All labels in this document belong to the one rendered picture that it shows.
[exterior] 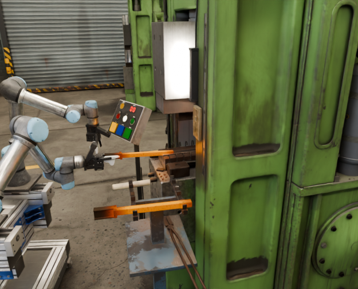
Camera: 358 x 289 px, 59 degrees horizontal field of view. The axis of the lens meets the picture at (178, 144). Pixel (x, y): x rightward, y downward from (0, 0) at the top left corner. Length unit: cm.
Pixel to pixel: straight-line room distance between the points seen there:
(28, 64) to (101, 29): 218
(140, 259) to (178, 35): 112
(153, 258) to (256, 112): 86
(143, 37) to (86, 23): 325
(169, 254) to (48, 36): 863
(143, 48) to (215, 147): 533
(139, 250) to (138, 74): 541
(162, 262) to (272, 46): 111
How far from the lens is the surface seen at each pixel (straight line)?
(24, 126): 173
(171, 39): 173
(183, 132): 219
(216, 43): 144
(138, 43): 672
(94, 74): 979
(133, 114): 239
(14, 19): 980
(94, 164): 192
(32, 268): 254
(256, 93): 162
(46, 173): 204
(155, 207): 137
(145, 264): 151
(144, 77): 678
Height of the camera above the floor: 175
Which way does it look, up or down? 21 degrees down
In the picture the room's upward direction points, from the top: 1 degrees counter-clockwise
